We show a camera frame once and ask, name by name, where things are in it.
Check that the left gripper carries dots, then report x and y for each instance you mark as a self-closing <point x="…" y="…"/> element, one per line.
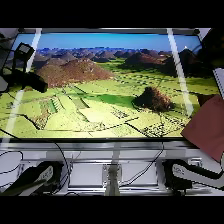
<point x="35" y="82"/>

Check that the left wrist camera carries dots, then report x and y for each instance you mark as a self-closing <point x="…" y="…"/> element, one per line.
<point x="24" y="52"/>

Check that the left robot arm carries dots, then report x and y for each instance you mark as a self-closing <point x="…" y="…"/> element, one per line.
<point x="36" y="176"/>

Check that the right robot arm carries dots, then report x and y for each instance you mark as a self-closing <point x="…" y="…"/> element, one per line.
<point x="196" y="173"/>

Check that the silver frame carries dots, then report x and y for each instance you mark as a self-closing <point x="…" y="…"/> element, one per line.
<point x="113" y="150"/>

